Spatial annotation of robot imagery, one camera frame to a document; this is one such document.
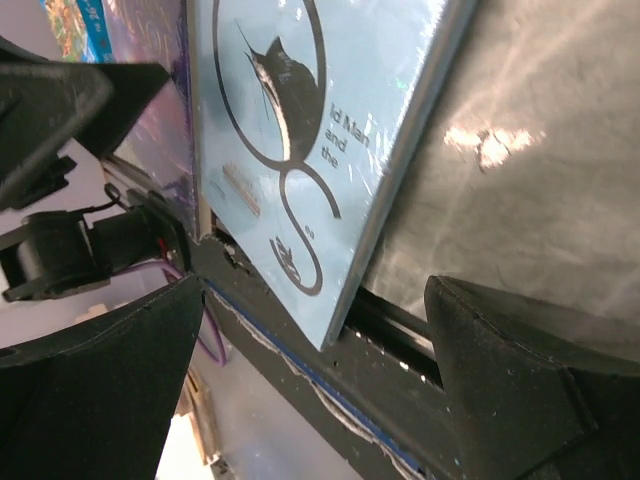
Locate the blue 26-Storey Treehouse book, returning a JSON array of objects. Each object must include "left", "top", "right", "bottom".
[{"left": 40, "top": 0, "right": 114, "bottom": 63}]

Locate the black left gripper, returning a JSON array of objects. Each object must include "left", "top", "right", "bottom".
[{"left": 1, "top": 39, "right": 190, "bottom": 303}]

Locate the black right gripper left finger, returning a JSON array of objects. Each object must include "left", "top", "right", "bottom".
[{"left": 1, "top": 276, "right": 203, "bottom": 479}]

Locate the dark purple Crusoe book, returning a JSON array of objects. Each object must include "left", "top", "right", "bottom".
[{"left": 103, "top": 0, "right": 200, "bottom": 236}]

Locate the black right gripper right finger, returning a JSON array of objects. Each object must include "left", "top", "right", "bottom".
[{"left": 424, "top": 276, "right": 639, "bottom": 479}]

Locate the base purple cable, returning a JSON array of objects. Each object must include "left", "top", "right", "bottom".
[{"left": 119, "top": 257, "right": 229, "bottom": 366}]

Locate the light blue cat book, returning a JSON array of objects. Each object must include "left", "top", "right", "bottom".
[{"left": 194, "top": 0, "right": 475, "bottom": 349}]

